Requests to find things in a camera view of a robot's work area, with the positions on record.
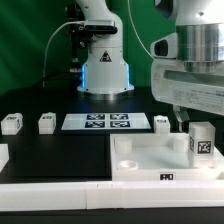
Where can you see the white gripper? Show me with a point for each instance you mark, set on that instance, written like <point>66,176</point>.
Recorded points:
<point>171,84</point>

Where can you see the white square tabletop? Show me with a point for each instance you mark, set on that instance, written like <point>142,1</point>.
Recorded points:
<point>159,157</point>

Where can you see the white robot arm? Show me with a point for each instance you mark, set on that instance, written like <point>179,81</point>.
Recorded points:
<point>188,65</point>

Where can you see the white front fence bar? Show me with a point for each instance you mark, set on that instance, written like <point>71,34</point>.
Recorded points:
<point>105,195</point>

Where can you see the white fence bar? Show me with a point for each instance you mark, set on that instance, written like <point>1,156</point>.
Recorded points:
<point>4,156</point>
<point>105,195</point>

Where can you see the marker sheet with tags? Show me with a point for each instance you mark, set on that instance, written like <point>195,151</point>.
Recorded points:
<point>105,121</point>

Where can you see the white left fence bar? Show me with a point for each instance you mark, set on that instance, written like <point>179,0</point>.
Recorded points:
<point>4,156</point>

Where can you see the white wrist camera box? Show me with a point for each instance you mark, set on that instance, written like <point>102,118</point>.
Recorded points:
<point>166,47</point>

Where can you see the black camera on stand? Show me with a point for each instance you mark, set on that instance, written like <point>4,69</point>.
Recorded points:
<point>79,37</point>

